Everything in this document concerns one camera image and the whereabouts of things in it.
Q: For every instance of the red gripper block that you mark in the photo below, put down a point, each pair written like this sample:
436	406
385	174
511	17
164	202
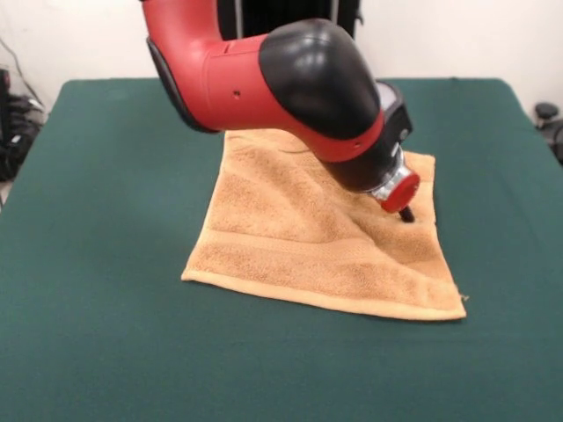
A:
400	193

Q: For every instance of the tan terry towel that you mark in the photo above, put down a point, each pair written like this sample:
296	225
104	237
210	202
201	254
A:
286	237

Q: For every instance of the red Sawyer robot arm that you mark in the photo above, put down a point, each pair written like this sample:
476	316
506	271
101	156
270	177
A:
286	88

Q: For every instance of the dark tripod base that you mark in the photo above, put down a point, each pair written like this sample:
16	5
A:
19	110
545	110

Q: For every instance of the black stand behind table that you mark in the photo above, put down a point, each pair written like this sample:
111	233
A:
255	17

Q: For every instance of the dark green table cloth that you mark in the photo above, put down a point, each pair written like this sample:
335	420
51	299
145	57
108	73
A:
88	264

